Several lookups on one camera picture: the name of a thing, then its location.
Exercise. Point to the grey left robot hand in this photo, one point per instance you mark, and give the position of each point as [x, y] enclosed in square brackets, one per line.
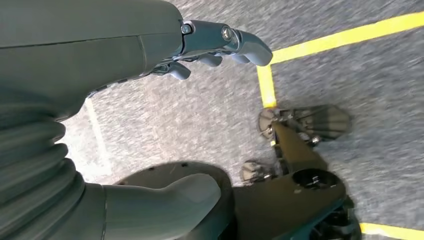
[66, 49]

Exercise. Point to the yellow floor tape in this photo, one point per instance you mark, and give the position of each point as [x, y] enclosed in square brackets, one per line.
[331, 39]

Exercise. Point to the black mechanical legs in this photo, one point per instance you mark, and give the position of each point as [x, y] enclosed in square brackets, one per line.
[291, 205]

